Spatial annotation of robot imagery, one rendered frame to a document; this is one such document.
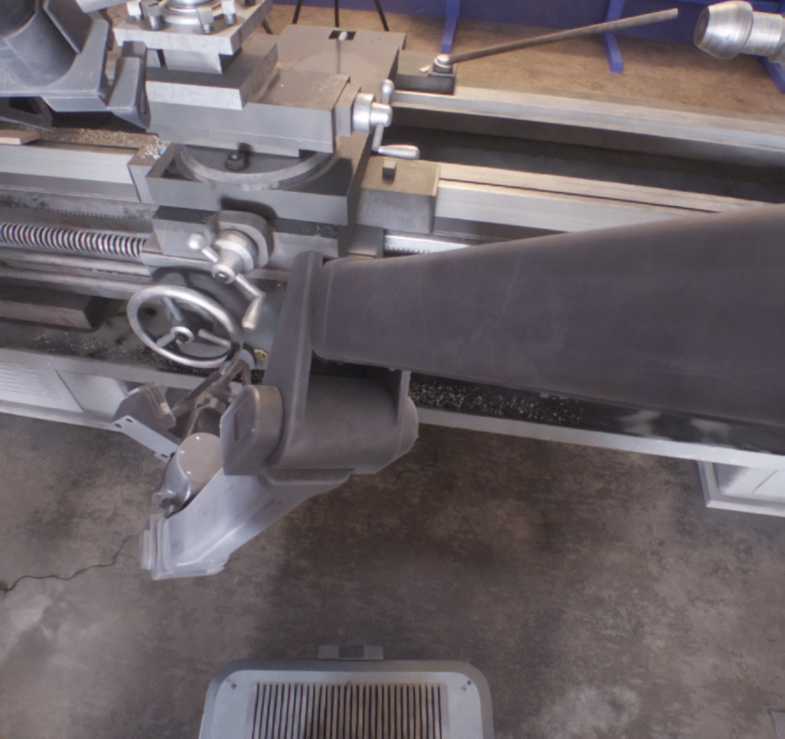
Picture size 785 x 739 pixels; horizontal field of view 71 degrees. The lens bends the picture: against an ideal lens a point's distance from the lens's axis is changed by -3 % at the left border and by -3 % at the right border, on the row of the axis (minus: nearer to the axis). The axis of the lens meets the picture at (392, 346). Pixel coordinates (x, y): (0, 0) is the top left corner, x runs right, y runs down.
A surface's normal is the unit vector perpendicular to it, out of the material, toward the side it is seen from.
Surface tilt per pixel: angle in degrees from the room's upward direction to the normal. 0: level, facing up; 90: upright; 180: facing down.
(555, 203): 36
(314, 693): 0
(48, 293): 0
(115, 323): 0
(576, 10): 90
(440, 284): 61
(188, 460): 29
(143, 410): 50
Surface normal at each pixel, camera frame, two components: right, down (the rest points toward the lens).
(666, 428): 0.03, -0.64
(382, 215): -0.14, 0.76
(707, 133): -0.09, 0.15
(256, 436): 0.46, 0.36
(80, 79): 0.02, -0.17
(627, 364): -0.85, -0.05
